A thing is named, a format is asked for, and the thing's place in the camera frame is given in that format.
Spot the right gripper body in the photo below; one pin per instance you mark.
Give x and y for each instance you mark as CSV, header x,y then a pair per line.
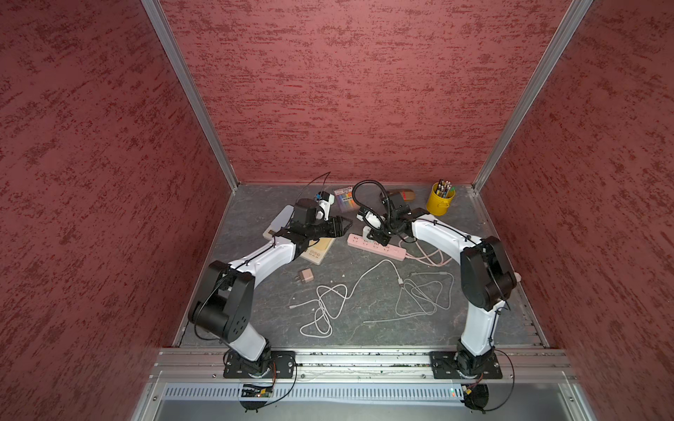
x,y
385,233

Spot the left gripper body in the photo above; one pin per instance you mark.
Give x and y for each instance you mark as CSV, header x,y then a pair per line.
x,y
330,229

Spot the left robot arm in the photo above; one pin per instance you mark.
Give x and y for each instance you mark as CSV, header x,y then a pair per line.
x,y
224,302

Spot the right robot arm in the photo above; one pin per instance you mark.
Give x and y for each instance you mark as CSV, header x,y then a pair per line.
x,y
487,276

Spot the yellow kitchen scale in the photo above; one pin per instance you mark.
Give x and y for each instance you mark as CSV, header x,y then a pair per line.
x,y
316,253

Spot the pink power strip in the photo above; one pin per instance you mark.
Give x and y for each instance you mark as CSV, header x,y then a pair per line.
x,y
389,252

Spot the colourful sticky flags pack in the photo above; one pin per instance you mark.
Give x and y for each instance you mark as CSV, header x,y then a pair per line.
x,y
344,199

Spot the brown striped glasses case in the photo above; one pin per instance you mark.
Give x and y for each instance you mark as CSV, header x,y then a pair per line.
x,y
406,194

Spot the pink USB charger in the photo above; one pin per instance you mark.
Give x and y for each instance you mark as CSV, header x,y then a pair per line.
x,y
305,275

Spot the yellow pen cup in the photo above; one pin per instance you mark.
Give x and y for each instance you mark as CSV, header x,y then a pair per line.
x,y
441,197

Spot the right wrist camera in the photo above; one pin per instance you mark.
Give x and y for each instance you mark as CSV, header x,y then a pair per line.
x,y
370,218

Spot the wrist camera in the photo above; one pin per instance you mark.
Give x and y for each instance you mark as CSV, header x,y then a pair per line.
x,y
370,218
325,200

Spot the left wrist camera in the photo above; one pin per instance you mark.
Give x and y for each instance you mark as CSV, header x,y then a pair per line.
x,y
325,200

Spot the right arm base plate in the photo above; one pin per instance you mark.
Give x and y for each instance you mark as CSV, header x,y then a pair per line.
x,y
464,366

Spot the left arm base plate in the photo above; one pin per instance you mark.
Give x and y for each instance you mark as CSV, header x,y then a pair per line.
x,y
271,365

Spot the right corner aluminium post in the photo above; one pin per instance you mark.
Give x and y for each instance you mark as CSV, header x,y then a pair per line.
x,y
560,40

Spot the corner aluminium post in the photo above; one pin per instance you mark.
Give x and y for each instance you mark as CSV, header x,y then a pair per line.
x,y
560,40
172,50

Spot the left corner aluminium post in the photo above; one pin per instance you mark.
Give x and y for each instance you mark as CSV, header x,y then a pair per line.
x,y
172,50

